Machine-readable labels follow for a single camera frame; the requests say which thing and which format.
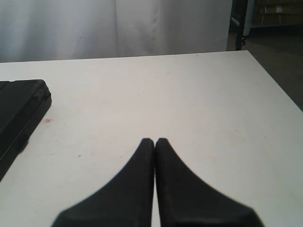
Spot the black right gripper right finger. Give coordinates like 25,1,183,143
155,138,264,227

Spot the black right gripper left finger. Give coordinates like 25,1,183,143
52,138,155,227

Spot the black metal stand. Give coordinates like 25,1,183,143
235,0,248,51

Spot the blue metal shelf rack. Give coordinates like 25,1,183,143
231,0,303,36

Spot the black plastic tool case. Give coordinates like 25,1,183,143
0,79,52,179

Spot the white backdrop curtain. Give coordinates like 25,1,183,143
0,0,232,62

